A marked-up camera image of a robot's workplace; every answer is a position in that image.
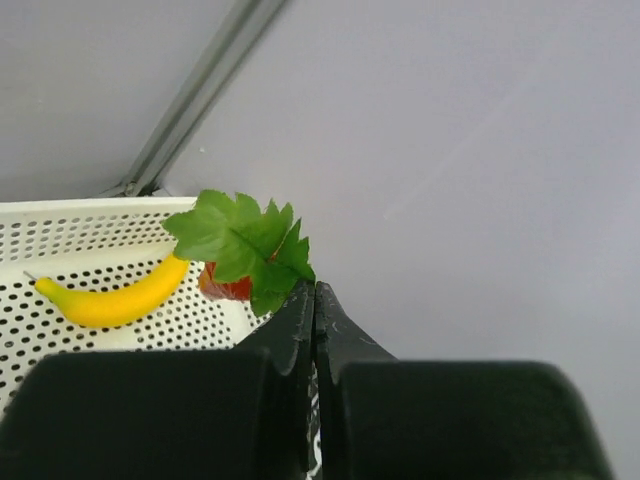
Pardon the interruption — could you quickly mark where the aluminium frame rail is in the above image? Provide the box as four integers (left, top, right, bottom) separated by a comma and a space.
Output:
98, 0, 288, 198

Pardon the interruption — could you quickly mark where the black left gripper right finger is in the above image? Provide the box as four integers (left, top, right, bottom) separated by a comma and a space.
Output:
314, 282, 614, 479

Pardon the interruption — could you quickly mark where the yellow fake banana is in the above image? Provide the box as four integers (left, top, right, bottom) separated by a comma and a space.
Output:
34, 254, 190, 328

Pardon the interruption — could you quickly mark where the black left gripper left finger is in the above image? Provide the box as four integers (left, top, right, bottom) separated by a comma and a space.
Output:
1, 281, 315, 479

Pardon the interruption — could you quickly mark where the white perforated basket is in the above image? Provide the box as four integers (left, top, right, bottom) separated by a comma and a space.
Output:
0, 197, 269, 411

